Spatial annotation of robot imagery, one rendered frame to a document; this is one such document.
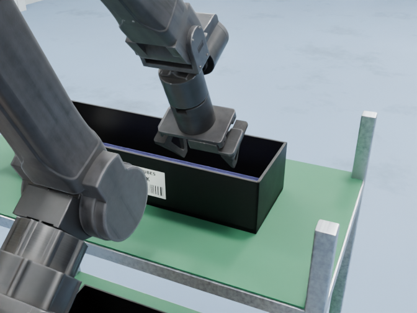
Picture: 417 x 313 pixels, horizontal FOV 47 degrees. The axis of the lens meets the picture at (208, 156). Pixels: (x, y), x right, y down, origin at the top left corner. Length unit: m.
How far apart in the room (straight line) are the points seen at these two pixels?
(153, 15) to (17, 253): 0.26
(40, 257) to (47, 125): 0.12
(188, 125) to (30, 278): 0.33
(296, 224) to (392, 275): 1.46
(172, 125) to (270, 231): 0.31
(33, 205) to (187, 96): 0.26
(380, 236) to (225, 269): 1.81
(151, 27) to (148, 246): 0.46
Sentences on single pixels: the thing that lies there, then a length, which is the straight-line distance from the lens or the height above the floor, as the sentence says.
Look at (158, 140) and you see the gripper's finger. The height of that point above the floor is 1.17.
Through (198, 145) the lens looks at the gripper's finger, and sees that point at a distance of 0.70.
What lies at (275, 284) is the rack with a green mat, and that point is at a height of 0.95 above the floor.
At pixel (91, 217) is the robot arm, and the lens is 0.46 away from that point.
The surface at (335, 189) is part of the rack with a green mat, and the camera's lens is 1.06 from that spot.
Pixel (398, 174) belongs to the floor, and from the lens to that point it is 3.14.
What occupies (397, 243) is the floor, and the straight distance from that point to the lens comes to 2.56.
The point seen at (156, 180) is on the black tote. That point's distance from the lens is 0.94.
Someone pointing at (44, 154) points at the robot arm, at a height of 1.32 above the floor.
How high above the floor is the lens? 1.51
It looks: 29 degrees down
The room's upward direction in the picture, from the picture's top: straight up
